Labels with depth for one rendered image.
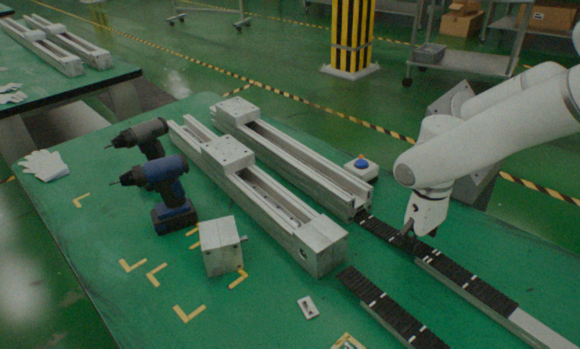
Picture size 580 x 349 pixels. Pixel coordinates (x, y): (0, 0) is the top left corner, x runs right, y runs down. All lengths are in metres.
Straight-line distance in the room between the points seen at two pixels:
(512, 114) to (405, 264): 0.47
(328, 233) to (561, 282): 0.54
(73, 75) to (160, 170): 1.65
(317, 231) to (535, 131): 0.49
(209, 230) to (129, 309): 0.25
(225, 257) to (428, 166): 0.51
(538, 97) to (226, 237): 0.67
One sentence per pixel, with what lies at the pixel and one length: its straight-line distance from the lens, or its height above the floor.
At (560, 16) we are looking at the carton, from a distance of 5.57.
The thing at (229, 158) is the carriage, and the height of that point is 0.90.
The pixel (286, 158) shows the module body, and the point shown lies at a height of 0.86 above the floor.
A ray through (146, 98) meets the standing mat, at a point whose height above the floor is 0.01.
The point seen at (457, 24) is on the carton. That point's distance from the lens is 5.85.
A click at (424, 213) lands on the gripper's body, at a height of 0.96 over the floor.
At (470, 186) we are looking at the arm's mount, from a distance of 1.17.
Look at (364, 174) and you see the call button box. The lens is 1.15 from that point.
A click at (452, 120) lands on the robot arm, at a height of 1.16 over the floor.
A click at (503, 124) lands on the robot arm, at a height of 1.21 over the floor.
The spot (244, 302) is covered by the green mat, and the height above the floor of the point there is 0.78.
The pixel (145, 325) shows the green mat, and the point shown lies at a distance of 0.92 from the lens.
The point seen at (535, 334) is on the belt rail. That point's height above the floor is 0.81.
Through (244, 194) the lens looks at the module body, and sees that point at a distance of 1.05.
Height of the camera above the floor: 1.50
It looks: 35 degrees down
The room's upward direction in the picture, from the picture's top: 4 degrees counter-clockwise
